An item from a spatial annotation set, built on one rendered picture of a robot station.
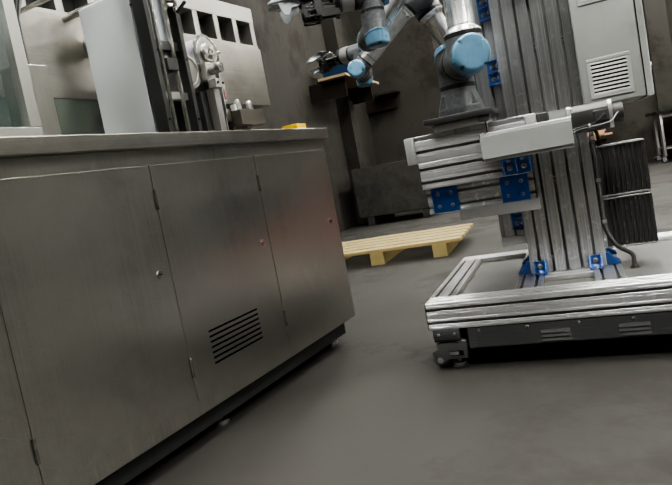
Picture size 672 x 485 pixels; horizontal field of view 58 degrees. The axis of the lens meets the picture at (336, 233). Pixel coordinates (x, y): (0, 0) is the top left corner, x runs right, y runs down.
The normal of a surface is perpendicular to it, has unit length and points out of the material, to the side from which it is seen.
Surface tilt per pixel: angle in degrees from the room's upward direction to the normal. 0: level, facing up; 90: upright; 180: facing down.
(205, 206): 90
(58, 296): 90
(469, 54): 97
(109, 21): 90
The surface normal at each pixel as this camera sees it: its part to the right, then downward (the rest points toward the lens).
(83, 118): 0.87, -0.12
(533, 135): -0.35, 0.14
